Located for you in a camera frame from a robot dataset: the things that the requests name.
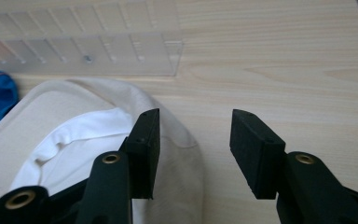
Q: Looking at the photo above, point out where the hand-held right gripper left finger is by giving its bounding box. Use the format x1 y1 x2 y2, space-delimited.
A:
124 107 161 200

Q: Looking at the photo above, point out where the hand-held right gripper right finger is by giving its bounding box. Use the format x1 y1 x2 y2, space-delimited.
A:
229 108 286 200

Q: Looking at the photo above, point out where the clear acrylic rack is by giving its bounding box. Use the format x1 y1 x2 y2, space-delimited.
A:
0 2 185 77

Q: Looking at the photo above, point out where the blue and red cap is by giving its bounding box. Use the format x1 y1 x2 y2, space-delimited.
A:
0 66 21 138

